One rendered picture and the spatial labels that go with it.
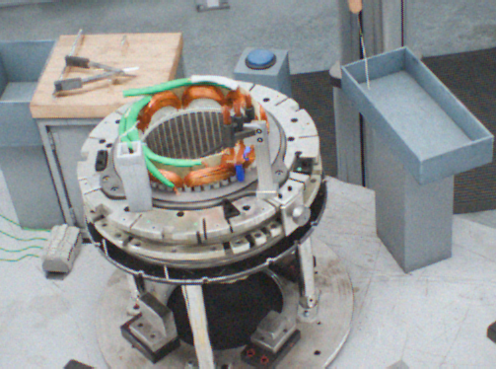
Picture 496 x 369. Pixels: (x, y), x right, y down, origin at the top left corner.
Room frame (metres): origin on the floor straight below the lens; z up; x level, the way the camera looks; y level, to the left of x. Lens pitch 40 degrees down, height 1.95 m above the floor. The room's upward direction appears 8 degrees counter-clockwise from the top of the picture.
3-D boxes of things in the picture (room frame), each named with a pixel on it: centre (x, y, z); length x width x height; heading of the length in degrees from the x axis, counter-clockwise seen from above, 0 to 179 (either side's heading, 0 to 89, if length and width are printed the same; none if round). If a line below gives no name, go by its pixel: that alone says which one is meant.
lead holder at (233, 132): (0.98, 0.00, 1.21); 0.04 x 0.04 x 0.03; 84
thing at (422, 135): (1.18, -0.24, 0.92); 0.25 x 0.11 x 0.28; 16
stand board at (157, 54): (1.36, 0.19, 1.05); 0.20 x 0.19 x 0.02; 79
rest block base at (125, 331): (1.04, 0.17, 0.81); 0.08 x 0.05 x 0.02; 36
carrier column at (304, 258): (1.06, -0.06, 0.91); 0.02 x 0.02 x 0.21
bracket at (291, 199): (0.97, -0.05, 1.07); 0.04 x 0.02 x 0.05; 132
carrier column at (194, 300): (0.97, 0.09, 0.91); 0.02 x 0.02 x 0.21
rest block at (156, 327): (1.03, 0.16, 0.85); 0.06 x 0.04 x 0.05; 36
